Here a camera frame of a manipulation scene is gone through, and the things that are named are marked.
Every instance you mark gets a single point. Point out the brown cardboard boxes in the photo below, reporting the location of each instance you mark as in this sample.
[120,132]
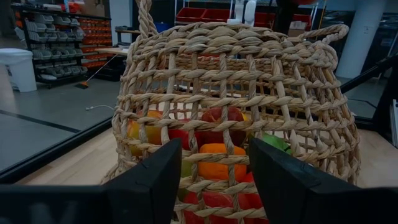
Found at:
[93,9]

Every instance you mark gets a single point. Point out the red orange mango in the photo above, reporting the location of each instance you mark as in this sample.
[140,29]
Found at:
[154,135]

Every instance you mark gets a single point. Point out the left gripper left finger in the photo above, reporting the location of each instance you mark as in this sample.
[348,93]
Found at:
[149,193]

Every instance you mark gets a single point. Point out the small red fruit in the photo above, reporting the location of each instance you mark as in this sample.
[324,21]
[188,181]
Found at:
[214,199]

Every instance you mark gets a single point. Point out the red and yellow apple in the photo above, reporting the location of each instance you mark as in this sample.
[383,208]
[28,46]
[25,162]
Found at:
[214,115]

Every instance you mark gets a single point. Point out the red storage crate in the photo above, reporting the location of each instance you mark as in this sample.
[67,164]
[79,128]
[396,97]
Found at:
[189,15]
[217,15]
[264,18]

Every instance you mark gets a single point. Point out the crimson red apple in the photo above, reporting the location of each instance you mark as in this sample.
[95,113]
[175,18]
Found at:
[183,138]

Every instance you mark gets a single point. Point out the light wooden table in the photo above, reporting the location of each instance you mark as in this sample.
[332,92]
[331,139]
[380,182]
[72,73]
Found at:
[112,50]

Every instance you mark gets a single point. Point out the small cardboard box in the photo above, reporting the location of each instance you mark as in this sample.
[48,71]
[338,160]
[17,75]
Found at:
[298,28]

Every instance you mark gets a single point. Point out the white plastic bin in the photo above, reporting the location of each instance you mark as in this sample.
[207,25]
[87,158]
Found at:
[18,71]

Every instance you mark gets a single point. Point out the olive green pear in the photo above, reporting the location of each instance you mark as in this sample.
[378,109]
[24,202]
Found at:
[186,169]

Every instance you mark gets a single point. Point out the white round column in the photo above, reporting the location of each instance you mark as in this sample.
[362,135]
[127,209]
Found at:
[360,40]

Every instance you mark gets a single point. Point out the red plastic container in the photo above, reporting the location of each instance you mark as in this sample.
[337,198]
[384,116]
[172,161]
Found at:
[71,7]

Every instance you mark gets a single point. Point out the white machine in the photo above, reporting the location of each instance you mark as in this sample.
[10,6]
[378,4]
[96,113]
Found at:
[250,9]

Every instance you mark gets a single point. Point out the bright green apple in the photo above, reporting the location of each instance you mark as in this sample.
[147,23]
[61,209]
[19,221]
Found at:
[275,141]

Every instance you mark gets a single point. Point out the blue bin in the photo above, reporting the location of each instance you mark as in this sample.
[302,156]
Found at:
[161,27]

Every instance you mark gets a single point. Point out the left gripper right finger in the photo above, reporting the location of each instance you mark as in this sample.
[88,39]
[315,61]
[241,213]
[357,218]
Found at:
[295,193]

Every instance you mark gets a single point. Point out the black bin shelving rack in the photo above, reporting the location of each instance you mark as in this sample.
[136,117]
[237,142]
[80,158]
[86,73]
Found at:
[46,54]

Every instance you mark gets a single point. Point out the orange fruit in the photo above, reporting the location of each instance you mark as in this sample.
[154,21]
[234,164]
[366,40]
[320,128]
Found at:
[214,169]

